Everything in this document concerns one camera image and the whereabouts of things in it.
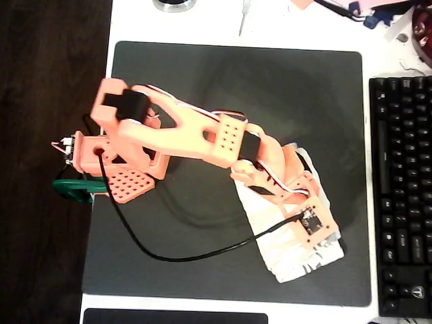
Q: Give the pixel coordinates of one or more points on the white striped towel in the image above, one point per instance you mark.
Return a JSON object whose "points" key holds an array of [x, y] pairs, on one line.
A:
{"points": [[287, 256]]}

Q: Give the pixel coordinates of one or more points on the orange 3D-printed robot arm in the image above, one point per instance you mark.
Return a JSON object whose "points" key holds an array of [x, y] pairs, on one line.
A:
{"points": [[162, 141]]}

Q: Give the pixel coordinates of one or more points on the dark grey work mat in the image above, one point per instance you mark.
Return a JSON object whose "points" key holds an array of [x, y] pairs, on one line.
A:
{"points": [[236, 84]]}

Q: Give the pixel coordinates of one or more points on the black computer keyboard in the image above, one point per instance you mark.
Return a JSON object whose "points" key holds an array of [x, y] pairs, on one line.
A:
{"points": [[401, 202]]}

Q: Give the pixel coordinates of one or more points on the orange paper piece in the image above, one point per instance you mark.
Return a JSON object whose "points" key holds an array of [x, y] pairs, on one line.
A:
{"points": [[302, 4]]}

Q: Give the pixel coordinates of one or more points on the small blue plastic part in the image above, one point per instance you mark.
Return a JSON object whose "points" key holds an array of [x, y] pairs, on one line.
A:
{"points": [[370, 22]]}

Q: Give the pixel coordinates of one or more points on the small grey pebble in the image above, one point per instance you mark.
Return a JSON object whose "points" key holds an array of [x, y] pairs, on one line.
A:
{"points": [[402, 37]]}

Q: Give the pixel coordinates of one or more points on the white crumpled paper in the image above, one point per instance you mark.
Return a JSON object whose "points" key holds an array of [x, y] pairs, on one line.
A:
{"points": [[401, 25]]}

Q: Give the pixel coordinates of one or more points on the dark red bowl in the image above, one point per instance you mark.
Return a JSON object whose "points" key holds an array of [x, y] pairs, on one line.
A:
{"points": [[423, 37]]}

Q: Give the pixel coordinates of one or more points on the pink paper sheet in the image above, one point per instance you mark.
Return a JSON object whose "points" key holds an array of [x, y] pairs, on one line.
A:
{"points": [[381, 3]]}

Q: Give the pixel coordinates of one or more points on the black flat pad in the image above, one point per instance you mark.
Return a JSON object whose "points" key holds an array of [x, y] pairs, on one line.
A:
{"points": [[175, 318]]}

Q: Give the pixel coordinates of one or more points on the round silver metal object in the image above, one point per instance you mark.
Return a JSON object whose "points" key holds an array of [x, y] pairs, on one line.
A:
{"points": [[173, 6]]}

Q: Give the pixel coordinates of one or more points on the green table clamp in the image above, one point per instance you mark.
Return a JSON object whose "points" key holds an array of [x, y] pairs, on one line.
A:
{"points": [[74, 187]]}

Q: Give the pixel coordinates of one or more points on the small controller circuit board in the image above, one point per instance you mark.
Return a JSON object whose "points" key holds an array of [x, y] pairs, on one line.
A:
{"points": [[67, 150]]}

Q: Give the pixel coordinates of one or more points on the camera board on orange mount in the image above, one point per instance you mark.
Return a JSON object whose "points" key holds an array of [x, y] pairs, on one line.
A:
{"points": [[312, 224]]}

